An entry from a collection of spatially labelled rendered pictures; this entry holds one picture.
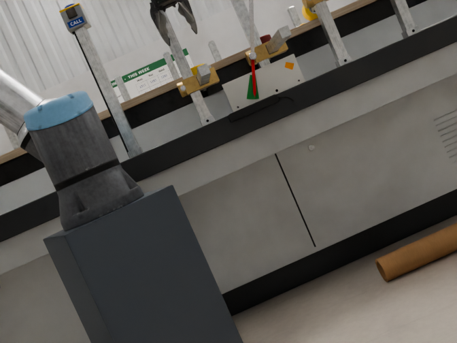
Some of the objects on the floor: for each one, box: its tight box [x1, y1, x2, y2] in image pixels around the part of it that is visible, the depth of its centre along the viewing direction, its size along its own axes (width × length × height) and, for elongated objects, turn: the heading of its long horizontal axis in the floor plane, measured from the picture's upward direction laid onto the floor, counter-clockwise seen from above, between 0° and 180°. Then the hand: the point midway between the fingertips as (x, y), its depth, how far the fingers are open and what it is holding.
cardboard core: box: [375, 223, 457, 282], centre depth 182 cm, size 30×8×8 cm, turn 173°
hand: (181, 36), depth 150 cm, fingers open, 7 cm apart
